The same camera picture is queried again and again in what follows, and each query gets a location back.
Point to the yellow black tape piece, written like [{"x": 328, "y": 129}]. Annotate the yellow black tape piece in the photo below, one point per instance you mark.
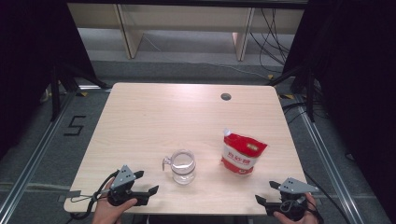
[
  {"x": 82, "y": 94},
  {"x": 270, "y": 76},
  {"x": 287, "y": 96}
]

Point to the clear glass jar with lid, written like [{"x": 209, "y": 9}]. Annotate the clear glass jar with lid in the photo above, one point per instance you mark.
[{"x": 183, "y": 168}]

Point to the grey tape strip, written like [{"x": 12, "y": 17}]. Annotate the grey tape strip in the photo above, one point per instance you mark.
[{"x": 70, "y": 195}]

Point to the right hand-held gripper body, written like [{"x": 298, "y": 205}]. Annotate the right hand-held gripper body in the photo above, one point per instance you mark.
[{"x": 294, "y": 186}]

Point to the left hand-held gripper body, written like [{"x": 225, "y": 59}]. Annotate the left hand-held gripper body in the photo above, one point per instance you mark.
[{"x": 123, "y": 177}]

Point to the red and white sugar bag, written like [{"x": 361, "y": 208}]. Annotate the red and white sugar bag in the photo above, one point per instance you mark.
[{"x": 243, "y": 152}]

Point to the black curtain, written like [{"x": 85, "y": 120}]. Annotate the black curtain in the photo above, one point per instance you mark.
[
  {"x": 25, "y": 46},
  {"x": 358, "y": 62}
]

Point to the person's left hand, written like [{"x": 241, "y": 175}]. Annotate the person's left hand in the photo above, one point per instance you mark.
[{"x": 106, "y": 213}]

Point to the black metal stand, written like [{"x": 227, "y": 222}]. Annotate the black metal stand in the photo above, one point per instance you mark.
[
  {"x": 55, "y": 93},
  {"x": 310, "y": 99}
]

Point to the person's right hand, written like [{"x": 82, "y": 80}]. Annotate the person's right hand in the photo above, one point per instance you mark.
[{"x": 311, "y": 214}]

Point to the metal floor rail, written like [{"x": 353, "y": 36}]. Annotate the metal floor rail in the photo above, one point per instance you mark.
[
  {"x": 37, "y": 152},
  {"x": 325, "y": 155},
  {"x": 93, "y": 88}
]

